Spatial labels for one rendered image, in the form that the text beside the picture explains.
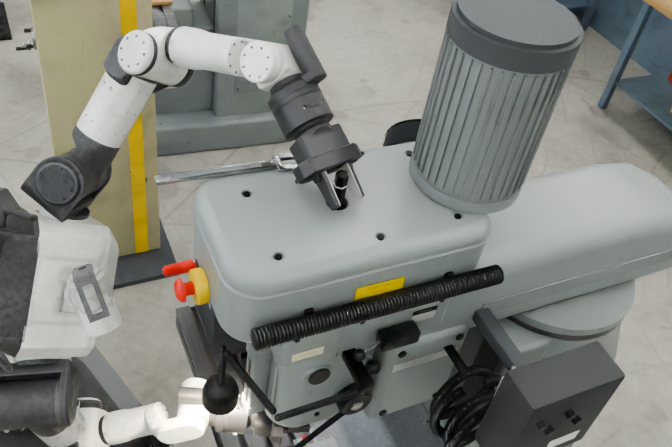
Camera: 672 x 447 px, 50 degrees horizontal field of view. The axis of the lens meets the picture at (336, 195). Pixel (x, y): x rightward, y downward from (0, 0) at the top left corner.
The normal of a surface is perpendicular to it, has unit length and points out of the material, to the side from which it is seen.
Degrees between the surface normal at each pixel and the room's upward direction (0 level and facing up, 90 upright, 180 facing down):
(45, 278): 58
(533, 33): 0
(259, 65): 65
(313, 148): 30
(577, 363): 0
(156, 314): 0
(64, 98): 90
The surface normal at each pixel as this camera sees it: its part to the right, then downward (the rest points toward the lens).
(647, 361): 0.14, -0.74
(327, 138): 0.42, -0.35
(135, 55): -0.45, -0.06
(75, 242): 0.65, 0.07
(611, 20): -0.90, 0.18
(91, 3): 0.40, 0.65
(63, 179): -0.06, 0.22
